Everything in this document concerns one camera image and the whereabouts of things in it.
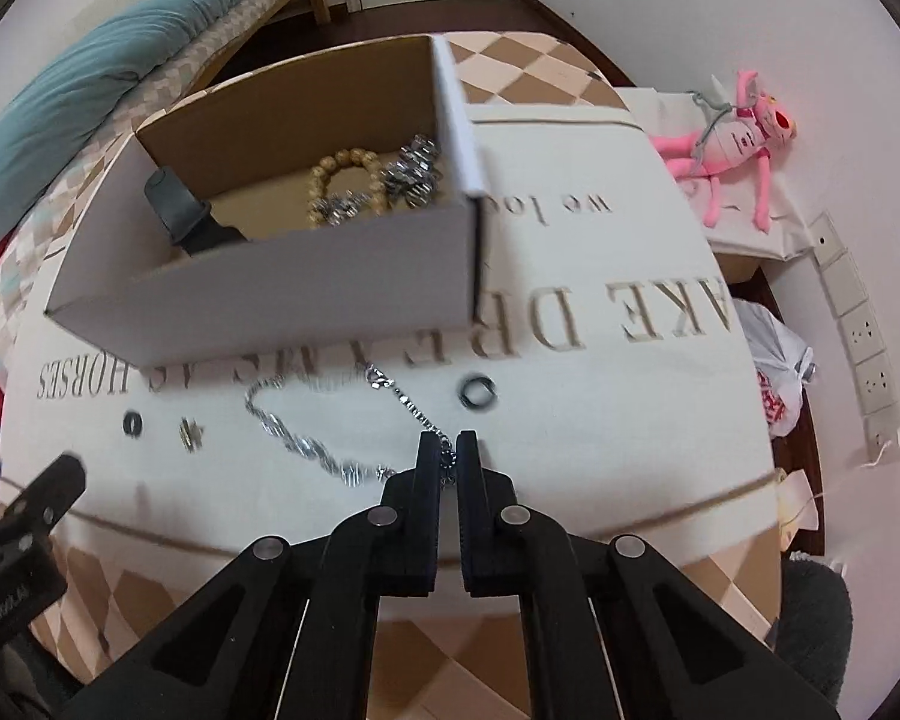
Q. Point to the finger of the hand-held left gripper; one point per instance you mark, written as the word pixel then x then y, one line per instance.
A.
pixel 54 484

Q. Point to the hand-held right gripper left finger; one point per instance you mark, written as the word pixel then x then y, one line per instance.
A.
pixel 427 466

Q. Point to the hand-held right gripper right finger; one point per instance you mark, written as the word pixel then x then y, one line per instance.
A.
pixel 469 466

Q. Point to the cardboard box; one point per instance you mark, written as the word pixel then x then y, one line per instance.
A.
pixel 307 300

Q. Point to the cream printed cloth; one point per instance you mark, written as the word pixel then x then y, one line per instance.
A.
pixel 607 427

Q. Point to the white plastic bag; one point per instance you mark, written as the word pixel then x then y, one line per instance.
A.
pixel 772 337

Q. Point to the grey fuzzy stool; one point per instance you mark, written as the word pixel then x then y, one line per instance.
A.
pixel 817 615

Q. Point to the brown checkered blanket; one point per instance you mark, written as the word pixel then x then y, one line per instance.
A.
pixel 517 67

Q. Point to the grey patterned mattress pad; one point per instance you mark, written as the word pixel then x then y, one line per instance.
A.
pixel 166 82

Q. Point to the pink plush toy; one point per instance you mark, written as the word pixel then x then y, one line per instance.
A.
pixel 735 142

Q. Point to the teal duvet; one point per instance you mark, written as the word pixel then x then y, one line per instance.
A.
pixel 120 37

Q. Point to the row of white wall sockets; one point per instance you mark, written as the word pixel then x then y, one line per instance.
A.
pixel 862 334

